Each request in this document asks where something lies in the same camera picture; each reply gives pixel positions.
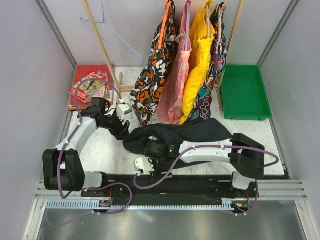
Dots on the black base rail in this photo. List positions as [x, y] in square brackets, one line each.
[184, 189]

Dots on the wooden clothes rack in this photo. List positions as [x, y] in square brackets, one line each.
[117, 87]

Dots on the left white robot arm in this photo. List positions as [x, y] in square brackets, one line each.
[62, 166]

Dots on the large red book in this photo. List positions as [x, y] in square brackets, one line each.
[82, 70]

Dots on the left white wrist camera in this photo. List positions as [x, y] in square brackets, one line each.
[122, 110]

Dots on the comic print shorts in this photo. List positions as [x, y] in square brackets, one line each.
[201, 108]

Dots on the wooden hanger under yellow shorts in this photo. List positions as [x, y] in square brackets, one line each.
[210, 30]

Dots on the pink illustrated book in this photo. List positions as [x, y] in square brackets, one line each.
[104, 92]

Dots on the green plastic tray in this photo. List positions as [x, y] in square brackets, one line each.
[244, 95]

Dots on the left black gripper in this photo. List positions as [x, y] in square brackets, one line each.
[119, 132]

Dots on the pink patterned shorts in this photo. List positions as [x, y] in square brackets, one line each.
[169, 110]

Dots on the colourful paperback book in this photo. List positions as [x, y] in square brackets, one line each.
[88, 86]

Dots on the wooden hanger under comic shorts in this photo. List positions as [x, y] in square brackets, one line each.
[221, 10]

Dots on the grey slotted cable duct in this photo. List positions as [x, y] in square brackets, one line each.
[87, 204]

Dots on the camouflage orange black shorts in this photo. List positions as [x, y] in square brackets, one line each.
[149, 87]

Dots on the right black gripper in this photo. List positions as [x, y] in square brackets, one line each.
[157, 173]

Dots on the dark navy shorts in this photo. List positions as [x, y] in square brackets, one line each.
[210, 130]

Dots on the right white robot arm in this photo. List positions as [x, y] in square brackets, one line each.
[243, 153]

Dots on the orange plastic hanger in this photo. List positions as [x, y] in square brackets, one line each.
[165, 22]

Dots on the orange thin book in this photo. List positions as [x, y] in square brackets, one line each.
[80, 107]

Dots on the yellow shorts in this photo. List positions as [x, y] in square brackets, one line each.
[199, 62]

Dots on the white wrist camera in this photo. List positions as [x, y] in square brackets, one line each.
[122, 110]
[142, 165]

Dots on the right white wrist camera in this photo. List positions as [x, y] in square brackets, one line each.
[142, 165]

